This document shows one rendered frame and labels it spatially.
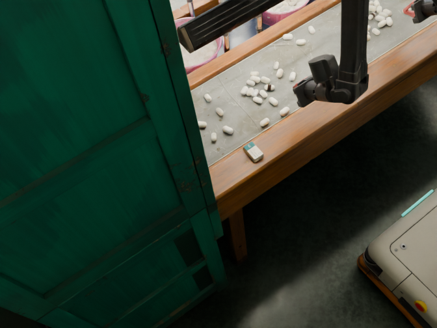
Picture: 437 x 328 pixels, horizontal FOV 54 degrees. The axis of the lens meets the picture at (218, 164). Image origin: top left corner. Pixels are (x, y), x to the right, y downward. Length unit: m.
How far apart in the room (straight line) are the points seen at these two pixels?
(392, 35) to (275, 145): 0.66
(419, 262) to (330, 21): 0.97
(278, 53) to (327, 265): 0.96
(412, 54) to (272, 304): 1.14
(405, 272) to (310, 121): 0.70
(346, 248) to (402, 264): 0.35
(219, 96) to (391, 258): 0.89
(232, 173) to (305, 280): 0.82
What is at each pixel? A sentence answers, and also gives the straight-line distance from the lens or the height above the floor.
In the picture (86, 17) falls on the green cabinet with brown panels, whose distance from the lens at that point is 0.63.
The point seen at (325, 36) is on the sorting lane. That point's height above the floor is 0.74.
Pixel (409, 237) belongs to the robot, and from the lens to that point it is 1.82.
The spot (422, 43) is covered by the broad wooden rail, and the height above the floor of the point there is 0.76.
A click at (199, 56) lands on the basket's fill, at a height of 0.73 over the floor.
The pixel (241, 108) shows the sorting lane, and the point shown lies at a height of 0.74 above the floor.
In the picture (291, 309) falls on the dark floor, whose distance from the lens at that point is 1.95.
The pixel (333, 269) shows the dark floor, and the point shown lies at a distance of 2.01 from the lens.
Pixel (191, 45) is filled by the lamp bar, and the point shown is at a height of 1.07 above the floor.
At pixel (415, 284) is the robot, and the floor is 0.28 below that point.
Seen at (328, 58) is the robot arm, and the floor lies 1.06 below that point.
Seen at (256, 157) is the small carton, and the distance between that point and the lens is 1.31.
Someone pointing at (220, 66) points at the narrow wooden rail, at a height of 0.76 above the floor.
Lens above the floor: 1.91
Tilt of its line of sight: 59 degrees down
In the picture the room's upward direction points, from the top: 11 degrees counter-clockwise
